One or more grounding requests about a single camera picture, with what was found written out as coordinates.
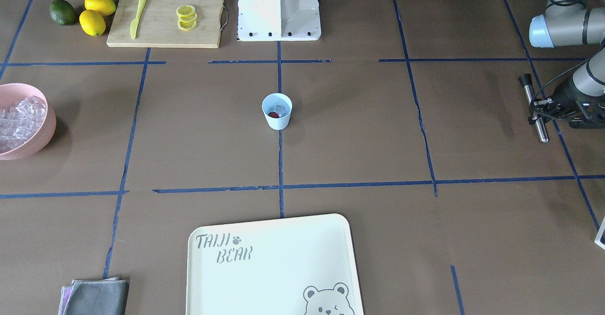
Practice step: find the yellow lemon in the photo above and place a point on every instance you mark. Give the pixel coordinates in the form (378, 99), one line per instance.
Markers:
(92, 22)
(104, 7)

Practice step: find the grey folded cloth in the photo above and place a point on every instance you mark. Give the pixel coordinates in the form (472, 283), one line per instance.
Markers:
(94, 297)

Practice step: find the blue plastic cup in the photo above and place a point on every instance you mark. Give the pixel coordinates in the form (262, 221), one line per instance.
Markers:
(268, 106)

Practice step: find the white camera pole base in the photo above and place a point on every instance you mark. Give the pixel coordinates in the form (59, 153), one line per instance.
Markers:
(278, 20)

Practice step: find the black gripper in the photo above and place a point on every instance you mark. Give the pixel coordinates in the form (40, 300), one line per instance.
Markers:
(563, 98)

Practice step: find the green lime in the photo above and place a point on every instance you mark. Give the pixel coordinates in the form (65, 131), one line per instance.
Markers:
(62, 13)

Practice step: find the clear ice cube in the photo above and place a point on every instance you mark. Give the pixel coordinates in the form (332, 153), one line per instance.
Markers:
(283, 109)

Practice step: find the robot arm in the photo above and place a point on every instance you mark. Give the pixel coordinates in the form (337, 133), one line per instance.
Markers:
(571, 23)

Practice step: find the lemon slices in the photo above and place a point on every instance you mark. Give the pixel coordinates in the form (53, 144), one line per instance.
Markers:
(187, 17)

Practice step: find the beige bear tray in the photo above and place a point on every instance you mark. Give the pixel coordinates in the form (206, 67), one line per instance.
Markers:
(292, 266)

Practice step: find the yellow knife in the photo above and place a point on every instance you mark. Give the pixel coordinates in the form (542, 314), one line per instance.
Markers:
(134, 24)

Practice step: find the wooden cutting board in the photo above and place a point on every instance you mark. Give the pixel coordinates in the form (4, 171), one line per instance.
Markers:
(158, 25)

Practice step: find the pile of ice cubes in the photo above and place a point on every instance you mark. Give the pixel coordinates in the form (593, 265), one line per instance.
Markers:
(21, 121)

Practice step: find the pink bowl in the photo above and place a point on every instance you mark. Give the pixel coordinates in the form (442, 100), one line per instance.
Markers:
(11, 93)

